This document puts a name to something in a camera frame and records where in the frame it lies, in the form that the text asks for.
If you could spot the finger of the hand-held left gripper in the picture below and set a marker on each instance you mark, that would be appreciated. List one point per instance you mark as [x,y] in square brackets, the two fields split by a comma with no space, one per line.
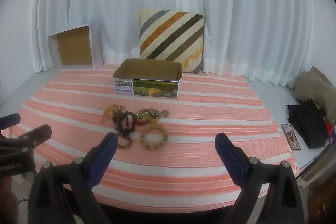
[39,132]
[10,120]

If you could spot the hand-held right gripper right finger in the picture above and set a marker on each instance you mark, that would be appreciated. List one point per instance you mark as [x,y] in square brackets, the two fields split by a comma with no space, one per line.
[231,158]

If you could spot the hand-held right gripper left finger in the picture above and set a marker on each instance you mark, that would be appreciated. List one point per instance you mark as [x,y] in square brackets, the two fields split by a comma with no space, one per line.
[103,158]

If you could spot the printed cardboard box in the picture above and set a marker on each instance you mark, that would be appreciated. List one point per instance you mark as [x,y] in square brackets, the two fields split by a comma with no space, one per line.
[155,87]

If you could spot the pink white striped blanket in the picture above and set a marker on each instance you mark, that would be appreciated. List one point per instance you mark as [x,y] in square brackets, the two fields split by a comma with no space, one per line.
[197,134]

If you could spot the smartphone with patterned case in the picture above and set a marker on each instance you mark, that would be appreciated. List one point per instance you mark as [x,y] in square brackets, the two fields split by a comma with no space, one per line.
[291,137]

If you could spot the white bed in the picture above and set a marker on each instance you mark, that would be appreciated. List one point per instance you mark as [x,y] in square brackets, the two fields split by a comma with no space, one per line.
[275,98]

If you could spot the black bag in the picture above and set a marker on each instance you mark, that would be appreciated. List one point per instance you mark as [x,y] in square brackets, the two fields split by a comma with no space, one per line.
[307,121]

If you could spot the white shallow box brown inside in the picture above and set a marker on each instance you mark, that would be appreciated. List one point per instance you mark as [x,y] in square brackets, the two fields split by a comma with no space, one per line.
[74,45]

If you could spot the brown wooden furniture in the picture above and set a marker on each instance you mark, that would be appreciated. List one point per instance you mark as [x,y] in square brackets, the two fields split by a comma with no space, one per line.
[320,200]

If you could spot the olive cushion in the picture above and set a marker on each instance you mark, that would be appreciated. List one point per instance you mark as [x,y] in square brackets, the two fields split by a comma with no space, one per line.
[315,85]

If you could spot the diagonal striped pillow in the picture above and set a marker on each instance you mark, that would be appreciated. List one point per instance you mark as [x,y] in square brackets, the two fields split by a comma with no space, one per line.
[170,37]

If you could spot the white curtain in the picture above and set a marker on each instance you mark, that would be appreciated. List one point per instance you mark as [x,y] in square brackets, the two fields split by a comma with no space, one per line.
[249,16]
[118,3]

